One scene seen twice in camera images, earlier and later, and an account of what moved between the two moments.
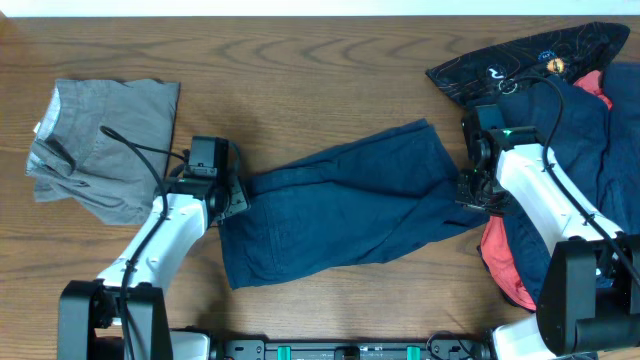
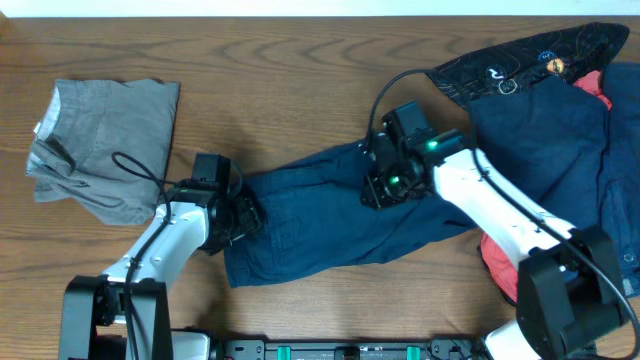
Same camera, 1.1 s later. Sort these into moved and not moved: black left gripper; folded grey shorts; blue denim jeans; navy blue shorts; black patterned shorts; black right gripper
Moved: black left gripper; black right gripper
Not moved: blue denim jeans; folded grey shorts; black patterned shorts; navy blue shorts
